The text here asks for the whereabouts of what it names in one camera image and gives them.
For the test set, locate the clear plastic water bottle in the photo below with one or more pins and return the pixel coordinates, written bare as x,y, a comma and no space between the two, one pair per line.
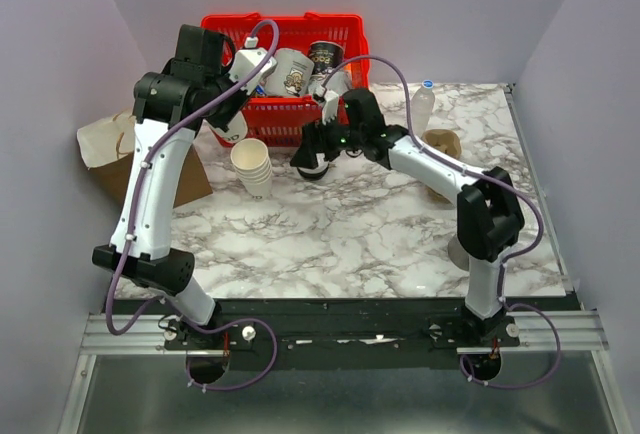
421,106

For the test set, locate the grey printed cup in basket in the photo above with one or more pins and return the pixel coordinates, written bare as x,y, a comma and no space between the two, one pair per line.
291,76

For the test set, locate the stack of white paper cups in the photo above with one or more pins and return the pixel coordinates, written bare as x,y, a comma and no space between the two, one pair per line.
251,162

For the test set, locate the black printed can in basket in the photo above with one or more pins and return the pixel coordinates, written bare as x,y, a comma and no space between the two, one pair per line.
325,56

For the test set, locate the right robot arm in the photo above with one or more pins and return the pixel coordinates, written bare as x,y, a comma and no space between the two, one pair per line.
489,216

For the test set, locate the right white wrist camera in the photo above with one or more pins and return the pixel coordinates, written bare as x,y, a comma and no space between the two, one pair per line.
329,101

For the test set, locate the grey crumpled item in basket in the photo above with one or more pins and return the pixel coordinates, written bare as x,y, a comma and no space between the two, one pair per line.
340,83

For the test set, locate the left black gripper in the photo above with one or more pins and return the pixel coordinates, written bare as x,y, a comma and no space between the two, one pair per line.
225,119

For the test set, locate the single white paper cup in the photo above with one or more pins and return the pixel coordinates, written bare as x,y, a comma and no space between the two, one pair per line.
235,131

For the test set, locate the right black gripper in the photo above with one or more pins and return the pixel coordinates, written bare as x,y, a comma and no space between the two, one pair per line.
313,142

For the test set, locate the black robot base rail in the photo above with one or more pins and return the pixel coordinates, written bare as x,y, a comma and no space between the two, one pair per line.
352,334

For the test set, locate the stack of cup lids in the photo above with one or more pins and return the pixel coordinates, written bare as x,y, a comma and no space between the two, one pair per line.
313,174

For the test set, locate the brown pulp cup carrier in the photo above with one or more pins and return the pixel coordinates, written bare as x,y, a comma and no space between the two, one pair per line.
447,142

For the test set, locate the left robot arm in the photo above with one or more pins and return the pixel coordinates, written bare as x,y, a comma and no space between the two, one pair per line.
140,247

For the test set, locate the red plastic shopping basket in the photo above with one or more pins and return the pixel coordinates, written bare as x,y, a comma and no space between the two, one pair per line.
278,121

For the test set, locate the brown paper takeout bag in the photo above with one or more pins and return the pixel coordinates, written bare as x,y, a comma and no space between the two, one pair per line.
106,147

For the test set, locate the grey cup of straws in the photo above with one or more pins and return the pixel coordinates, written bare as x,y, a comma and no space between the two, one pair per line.
457,254

